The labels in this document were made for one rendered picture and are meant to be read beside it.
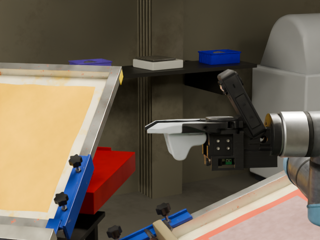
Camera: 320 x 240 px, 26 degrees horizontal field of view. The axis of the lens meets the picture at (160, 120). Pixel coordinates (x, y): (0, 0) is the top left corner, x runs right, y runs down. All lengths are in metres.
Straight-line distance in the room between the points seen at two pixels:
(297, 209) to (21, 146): 1.01
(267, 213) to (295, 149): 0.95
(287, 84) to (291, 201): 3.95
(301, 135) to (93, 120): 1.44
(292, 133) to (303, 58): 4.78
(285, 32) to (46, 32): 2.02
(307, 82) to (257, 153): 4.71
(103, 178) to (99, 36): 3.08
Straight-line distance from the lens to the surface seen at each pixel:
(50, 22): 5.59
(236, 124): 1.09
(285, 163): 1.33
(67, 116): 2.56
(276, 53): 6.16
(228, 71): 1.11
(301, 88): 5.87
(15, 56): 5.52
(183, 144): 1.09
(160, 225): 1.97
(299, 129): 1.12
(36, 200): 2.31
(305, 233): 1.91
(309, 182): 1.19
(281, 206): 2.08
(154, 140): 5.86
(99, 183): 2.73
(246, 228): 2.02
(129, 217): 5.57
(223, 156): 1.10
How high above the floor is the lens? 1.92
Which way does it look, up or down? 12 degrees down
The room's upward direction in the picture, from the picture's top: straight up
